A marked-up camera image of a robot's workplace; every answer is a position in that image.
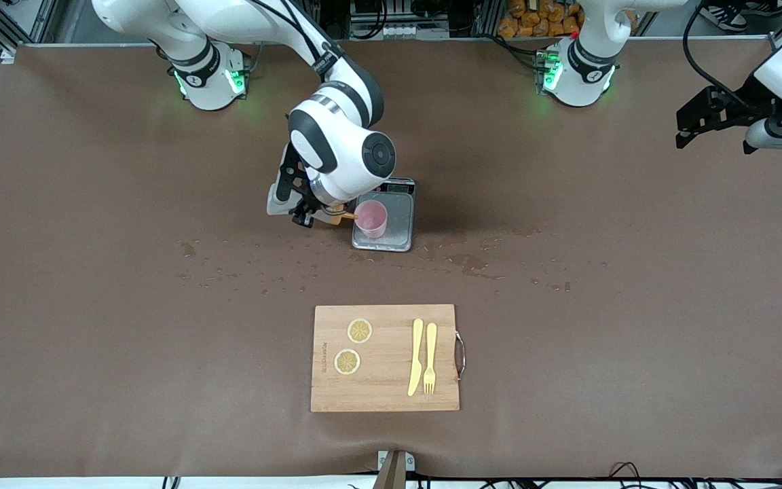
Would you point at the white connector strip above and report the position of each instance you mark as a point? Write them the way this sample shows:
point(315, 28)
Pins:
point(398, 31)

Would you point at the yellow plastic fork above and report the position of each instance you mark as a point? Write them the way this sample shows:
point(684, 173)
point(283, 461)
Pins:
point(430, 353)

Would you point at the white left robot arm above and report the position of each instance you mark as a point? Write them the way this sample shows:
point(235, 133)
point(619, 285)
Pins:
point(584, 75)

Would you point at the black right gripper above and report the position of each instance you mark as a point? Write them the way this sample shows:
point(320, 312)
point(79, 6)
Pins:
point(324, 206)

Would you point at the wooden cutting board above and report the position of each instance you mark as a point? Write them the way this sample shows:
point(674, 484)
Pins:
point(384, 380)

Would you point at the translucent squeeze bottle orange cap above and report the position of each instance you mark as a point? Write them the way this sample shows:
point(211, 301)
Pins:
point(349, 216)

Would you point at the yellow plastic knife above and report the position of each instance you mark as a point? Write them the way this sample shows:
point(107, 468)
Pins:
point(416, 360)

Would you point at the lemon slice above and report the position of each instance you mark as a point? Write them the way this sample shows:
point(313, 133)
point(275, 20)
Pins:
point(360, 331)
point(347, 361)

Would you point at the silver digital kitchen scale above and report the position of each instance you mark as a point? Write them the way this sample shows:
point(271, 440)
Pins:
point(399, 224)

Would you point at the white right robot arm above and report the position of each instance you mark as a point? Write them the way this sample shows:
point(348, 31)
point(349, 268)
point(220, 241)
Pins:
point(337, 149)

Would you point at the pink plastic cup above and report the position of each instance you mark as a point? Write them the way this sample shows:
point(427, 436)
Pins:
point(372, 219)

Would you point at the bag of orange bread rolls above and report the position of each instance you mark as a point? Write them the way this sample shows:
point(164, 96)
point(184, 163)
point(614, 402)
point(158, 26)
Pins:
point(540, 19)

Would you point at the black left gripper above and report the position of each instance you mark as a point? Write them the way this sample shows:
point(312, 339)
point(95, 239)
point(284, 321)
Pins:
point(748, 100)

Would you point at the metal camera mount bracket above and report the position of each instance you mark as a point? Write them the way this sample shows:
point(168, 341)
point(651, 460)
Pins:
point(394, 468)

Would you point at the black white sneaker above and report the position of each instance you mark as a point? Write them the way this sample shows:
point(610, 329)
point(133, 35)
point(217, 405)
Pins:
point(723, 19)
point(764, 7)

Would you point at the aluminium frame post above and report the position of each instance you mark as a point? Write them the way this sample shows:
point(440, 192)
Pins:
point(45, 20)

